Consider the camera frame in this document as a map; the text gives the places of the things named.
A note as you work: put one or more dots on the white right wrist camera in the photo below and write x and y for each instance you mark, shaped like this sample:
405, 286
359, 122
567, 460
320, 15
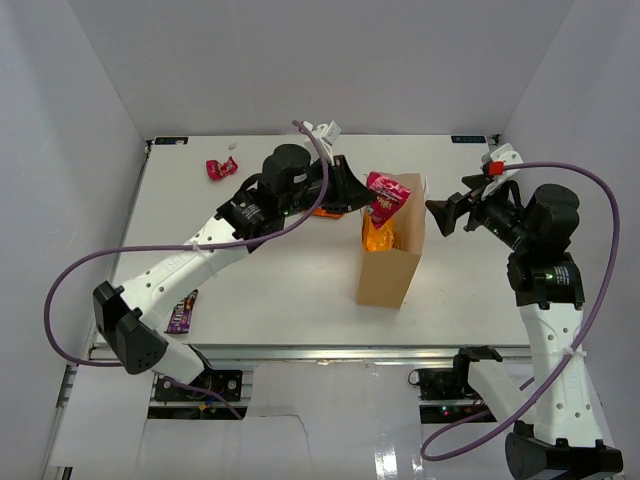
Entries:
495, 167

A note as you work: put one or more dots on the dark label right table corner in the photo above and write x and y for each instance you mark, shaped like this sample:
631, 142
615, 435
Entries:
468, 139

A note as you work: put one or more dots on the orange yellow snack bag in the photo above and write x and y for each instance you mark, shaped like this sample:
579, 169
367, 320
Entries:
377, 239

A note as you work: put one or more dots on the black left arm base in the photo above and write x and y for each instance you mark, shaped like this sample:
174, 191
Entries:
226, 383

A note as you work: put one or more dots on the dark label table corner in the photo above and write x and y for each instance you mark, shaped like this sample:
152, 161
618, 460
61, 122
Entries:
468, 139
168, 140

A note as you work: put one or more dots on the orange Skittles snack bag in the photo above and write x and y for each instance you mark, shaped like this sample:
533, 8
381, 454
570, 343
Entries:
323, 213

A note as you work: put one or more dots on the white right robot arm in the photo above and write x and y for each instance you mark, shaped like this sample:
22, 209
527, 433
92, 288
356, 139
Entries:
558, 437

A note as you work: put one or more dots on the red Himalaya candy packet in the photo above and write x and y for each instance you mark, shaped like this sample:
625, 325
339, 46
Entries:
391, 196

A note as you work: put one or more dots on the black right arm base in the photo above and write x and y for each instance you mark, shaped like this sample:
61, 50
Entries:
452, 383

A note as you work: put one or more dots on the purple M&M's packet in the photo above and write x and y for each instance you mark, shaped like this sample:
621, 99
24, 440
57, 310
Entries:
181, 316

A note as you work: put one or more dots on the aluminium front rail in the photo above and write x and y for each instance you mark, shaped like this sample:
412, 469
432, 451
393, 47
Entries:
328, 354

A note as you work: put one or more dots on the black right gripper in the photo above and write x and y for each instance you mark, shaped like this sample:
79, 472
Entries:
447, 211

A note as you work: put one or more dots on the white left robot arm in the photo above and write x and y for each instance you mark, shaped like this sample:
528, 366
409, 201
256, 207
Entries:
291, 181

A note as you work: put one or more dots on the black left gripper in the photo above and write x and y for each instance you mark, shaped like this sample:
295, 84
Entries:
349, 192

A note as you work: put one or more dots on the crumpled red candy packet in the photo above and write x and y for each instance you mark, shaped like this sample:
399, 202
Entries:
217, 170

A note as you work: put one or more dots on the dark label left table corner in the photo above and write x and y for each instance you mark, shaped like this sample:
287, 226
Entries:
168, 140

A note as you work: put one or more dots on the brown paper bag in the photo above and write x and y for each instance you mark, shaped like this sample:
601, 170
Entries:
385, 277

